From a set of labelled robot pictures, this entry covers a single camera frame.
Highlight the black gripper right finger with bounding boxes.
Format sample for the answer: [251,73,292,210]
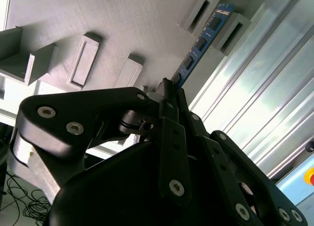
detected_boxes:
[175,87,308,226]

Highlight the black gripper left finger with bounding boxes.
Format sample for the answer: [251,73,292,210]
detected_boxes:
[11,78,192,207]

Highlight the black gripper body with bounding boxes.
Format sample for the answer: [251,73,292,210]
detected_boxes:
[48,140,242,226]

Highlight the blue RAM stick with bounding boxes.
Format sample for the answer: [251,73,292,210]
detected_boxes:
[172,2,236,89]

